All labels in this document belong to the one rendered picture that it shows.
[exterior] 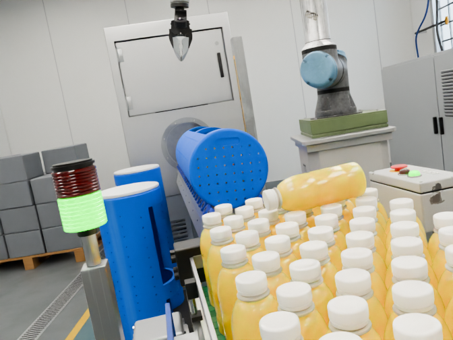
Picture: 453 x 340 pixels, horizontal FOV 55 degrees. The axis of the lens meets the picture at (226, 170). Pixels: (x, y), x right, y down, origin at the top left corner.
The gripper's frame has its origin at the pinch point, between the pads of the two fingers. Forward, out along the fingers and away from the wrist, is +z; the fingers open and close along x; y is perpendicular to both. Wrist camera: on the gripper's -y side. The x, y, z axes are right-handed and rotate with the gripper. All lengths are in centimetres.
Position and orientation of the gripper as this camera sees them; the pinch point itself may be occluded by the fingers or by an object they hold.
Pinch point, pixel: (180, 57)
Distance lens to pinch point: 174.1
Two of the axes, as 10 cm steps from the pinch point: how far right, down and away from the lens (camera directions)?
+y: -1.3, -2.1, 9.7
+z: 0.1, 9.8, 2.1
